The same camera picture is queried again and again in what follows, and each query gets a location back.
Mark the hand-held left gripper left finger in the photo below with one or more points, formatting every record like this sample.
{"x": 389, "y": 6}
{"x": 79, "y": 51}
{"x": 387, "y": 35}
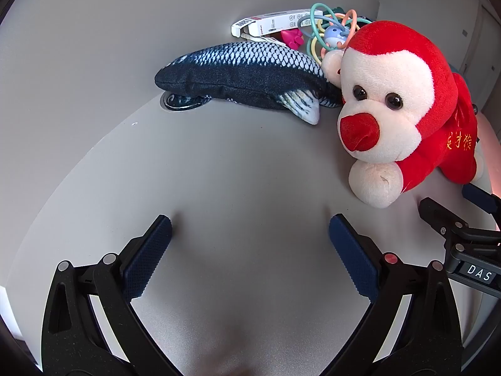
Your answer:
{"x": 150, "y": 254}

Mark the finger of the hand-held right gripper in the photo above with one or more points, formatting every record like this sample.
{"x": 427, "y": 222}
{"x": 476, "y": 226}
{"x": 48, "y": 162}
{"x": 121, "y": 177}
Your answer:
{"x": 477, "y": 196}
{"x": 434, "y": 212}

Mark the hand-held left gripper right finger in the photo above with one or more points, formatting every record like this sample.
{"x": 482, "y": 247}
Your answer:
{"x": 352, "y": 258}

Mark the red monkey plush toy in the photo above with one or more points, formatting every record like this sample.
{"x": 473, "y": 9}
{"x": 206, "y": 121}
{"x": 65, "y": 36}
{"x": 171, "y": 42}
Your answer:
{"x": 391, "y": 66}

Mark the dark blue fish plush toy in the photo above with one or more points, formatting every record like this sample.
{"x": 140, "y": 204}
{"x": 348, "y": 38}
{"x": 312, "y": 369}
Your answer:
{"x": 242, "y": 70}

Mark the small pink toy figure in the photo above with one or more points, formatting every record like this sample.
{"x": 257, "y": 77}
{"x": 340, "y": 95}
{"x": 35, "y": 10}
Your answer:
{"x": 293, "y": 38}

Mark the white cardboard box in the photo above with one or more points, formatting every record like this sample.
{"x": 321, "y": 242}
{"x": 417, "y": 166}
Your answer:
{"x": 270, "y": 23}

